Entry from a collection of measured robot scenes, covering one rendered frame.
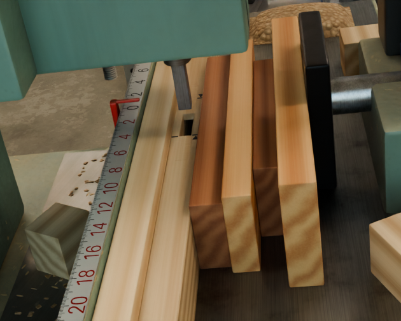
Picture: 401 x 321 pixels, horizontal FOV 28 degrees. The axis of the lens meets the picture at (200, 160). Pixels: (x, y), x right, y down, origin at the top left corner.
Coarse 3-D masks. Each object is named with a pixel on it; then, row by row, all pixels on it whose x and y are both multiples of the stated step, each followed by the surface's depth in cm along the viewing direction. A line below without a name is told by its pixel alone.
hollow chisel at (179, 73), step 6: (180, 66) 53; (174, 72) 54; (180, 72) 54; (186, 72) 54; (174, 78) 54; (180, 78) 54; (186, 78) 54; (174, 84) 54; (180, 84) 54; (186, 84) 54; (180, 90) 54; (186, 90) 54; (180, 96) 55; (186, 96) 55; (180, 102) 55; (186, 102) 55; (180, 108) 55; (186, 108) 55
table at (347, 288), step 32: (352, 128) 60; (352, 160) 56; (320, 192) 53; (352, 192) 53; (320, 224) 50; (352, 224) 50; (352, 256) 47; (224, 288) 46; (256, 288) 46; (288, 288) 45; (320, 288) 45; (352, 288) 45; (384, 288) 44; (224, 320) 44; (256, 320) 44; (288, 320) 43; (320, 320) 43; (352, 320) 43; (384, 320) 42
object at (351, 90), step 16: (304, 16) 55; (320, 16) 55; (304, 32) 52; (320, 32) 52; (304, 48) 50; (320, 48) 50; (304, 64) 48; (320, 64) 48; (320, 80) 48; (336, 80) 53; (352, 80) 53; (368, 80) 52; (384, 80) 52; (400, 80) 52; (320, 96) 49; (336, 96) 52; (352, 96) 52; (368, 96) 52; (320, 112) 49; (336, 112) 53; (352, 112) 53; (320, 128) 50; (320, 144) 51; (320, 160) 51; (320, 176) 52; (336, 176) 52
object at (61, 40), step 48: (48, 0) 48; (96, 0) 48; (144, 0) 48; (192, 0) 48; (240, 0) 48; (48, 48) 50; (96, 48) 50; (144, 48) 50; (192, 48) 49; (240, 48) 49
